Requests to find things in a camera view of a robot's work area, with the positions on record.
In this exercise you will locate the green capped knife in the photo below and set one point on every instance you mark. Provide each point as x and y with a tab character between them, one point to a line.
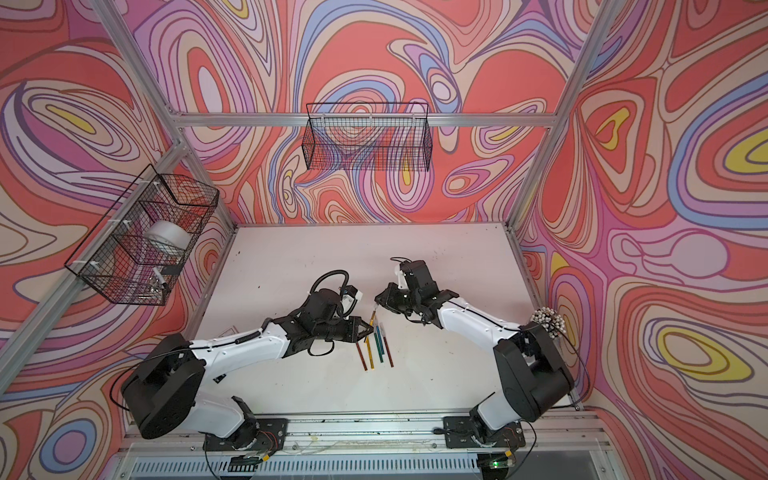
379	344

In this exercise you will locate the red capped knife left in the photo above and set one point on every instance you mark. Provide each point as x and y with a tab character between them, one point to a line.
361	357

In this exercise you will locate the black wire basket wall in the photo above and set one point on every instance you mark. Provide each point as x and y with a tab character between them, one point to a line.
118	263
368	136

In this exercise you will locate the black wire basket back wall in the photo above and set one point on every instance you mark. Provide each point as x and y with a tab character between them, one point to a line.
368	136

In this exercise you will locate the clear cup of craft knives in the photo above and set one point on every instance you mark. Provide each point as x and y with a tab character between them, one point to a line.
551	321

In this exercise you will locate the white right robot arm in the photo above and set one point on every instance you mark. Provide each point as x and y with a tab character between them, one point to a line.
532	373

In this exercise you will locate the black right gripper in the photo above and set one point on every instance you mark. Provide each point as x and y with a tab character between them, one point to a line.
387	298

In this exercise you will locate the white tape roll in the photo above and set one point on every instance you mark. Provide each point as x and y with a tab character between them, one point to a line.
168	237

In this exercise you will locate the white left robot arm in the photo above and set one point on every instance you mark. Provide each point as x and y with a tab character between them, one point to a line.
172	389

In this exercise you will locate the yellow capped knife middle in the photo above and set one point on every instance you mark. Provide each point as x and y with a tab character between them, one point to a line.
370	355

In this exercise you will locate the red capped knife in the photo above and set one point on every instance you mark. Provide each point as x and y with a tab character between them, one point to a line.
386	346
361	357

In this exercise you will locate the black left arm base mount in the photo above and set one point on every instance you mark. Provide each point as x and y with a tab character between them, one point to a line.
261	435

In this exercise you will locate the yellow capped knife angled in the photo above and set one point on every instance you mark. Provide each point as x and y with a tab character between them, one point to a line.
370	337

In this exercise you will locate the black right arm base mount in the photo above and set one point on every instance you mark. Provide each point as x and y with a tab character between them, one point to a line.
469	431

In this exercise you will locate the black wire basket left wall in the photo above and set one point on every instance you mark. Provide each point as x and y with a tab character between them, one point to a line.
118	263

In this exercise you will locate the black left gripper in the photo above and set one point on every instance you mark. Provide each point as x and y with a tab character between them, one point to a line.
353	334

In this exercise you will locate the red capped knife right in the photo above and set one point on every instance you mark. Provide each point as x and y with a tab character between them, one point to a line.
386	346

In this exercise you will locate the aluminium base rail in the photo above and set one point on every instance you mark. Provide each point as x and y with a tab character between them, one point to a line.
562	445

